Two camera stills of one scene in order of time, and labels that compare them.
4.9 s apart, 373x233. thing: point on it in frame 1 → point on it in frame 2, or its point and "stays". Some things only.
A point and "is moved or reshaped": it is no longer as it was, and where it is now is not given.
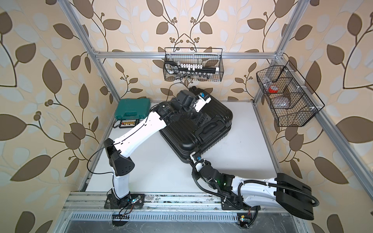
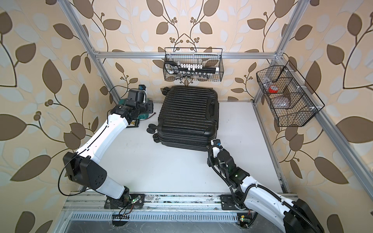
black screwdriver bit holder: (129, 124) stays
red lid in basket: (273, 89) stays
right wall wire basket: (292, 100) stays
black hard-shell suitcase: (185, 137) is moved or reshaped
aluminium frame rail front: (84, 207) stays
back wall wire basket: (193, 64) stays
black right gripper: (194, 164) → (211, 157)
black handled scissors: (171, 67) stays
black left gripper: (198, 118) → (150, 105)
